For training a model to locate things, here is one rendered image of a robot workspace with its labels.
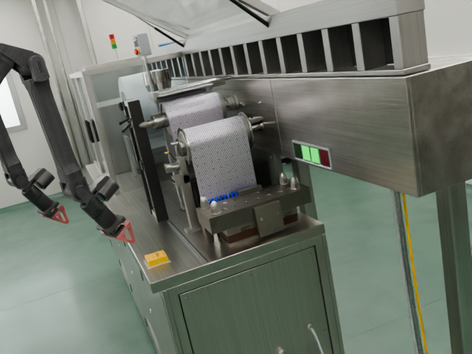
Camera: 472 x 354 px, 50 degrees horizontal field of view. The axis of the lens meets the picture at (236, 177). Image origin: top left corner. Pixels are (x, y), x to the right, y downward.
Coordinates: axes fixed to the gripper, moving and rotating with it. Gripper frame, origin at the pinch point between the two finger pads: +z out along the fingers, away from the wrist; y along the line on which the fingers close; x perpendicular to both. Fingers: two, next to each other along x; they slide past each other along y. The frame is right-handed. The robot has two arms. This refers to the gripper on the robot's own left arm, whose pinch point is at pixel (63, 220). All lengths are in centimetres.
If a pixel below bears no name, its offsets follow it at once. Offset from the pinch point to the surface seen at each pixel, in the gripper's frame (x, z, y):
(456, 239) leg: -42, 35, -133
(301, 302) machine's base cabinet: -21, 60, -76
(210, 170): -42, 12, -46
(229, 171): -47, 18, -49
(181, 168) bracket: -38, 8, -36
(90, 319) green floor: 15, 112, 118
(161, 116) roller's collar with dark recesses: -55, -4, -16
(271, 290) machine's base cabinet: -17, 48, -72
